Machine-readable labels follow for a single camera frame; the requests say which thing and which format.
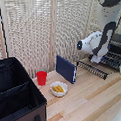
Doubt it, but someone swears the white oval bowl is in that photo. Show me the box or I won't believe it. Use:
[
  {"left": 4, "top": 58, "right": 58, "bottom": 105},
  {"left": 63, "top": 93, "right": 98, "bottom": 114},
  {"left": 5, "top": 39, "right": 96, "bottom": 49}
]
[{"left": 49, "top": 80, "right": 70, "bottom": 98}]

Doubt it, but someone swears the thin black pole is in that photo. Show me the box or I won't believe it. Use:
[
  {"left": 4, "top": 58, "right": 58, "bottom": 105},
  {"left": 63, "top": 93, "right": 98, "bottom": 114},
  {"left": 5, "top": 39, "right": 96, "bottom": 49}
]
[{"left": 0, "top": 0, "right": 10, "bottom": 59}]

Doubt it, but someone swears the bamboo folding screen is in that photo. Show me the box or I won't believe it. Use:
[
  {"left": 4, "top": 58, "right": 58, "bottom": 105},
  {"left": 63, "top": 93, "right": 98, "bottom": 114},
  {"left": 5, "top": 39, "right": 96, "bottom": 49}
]
[{"left": 0, "top": 0, "right": 121, "bottom": 81}]

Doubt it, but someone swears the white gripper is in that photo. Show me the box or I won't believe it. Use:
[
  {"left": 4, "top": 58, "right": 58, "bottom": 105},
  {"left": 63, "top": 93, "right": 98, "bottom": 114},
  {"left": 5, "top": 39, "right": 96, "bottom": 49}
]
[{"left": 76, "top": 39, "right": 86, "bottom": 52}]

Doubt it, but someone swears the black fabric storage box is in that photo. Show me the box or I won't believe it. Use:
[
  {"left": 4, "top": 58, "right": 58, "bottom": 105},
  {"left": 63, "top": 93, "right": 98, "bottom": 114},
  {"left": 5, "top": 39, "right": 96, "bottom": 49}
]
[{"left": 0, "top": 56, "right": 49, "bottom": 121}]

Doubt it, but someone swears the long yellow food piece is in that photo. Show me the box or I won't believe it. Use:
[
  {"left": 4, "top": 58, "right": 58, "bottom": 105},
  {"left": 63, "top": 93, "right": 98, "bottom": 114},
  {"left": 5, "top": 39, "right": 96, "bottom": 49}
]
[
  {"left": 51, "top": 85, "right": 61, "bottom": 94},
  {"left": 56, "top": 83, "right": 66, "bottom": 95}
]

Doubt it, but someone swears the red plastic cup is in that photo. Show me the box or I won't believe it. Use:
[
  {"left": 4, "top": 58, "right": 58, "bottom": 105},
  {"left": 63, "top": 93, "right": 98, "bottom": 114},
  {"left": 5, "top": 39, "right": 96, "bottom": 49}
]
[{"left": 36, "top": 70, "right": 48, "bottom": 86}]

